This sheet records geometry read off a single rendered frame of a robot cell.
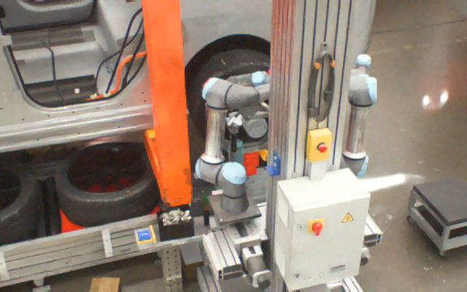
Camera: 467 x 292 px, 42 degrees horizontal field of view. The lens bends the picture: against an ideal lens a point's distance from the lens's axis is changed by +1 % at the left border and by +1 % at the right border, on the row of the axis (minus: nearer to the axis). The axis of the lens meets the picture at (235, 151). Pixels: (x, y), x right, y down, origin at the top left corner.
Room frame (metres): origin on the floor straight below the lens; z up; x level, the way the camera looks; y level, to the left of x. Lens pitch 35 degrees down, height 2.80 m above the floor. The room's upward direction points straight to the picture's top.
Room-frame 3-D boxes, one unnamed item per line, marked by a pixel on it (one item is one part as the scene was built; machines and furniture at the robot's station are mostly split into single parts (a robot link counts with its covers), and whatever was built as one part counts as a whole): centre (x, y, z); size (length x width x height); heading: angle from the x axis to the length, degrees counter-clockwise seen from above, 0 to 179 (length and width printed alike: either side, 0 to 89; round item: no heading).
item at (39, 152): (4.02, 1.48, 0.02); 0.52 x 0.42 x 0.04; 102
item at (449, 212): (3.01, -1.41, 0.17); 0.43 x 0.36 x 0.34; 18
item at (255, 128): (3.13, -0.11, 0.85); 0.21 x 0.14 x 0.14; 18
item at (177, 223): (2.57, 0.34, 0.51); 0.20 x 0.14 x 0.13; 103
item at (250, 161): (3.24, -0.07, 0.48); 0.16 x 0.12 x 0.17; 18
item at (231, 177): (2.37, 0.01, 0.98); 0.13 x 0.12 x 0.14; 57
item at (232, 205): (2.37, 0.01, 0.87); 0.15 x 0.15 x 0.10
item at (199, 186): (3.12, 0.25, 0.26); 0.42 x 0.18 x 0.35; 18
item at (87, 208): (3.11, 0.82, 0.39); 0.66 x 0.66 x 0.24
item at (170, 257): (2.56, 0.39, 0.21); 0.10 x 0.10 x 0.42; 18
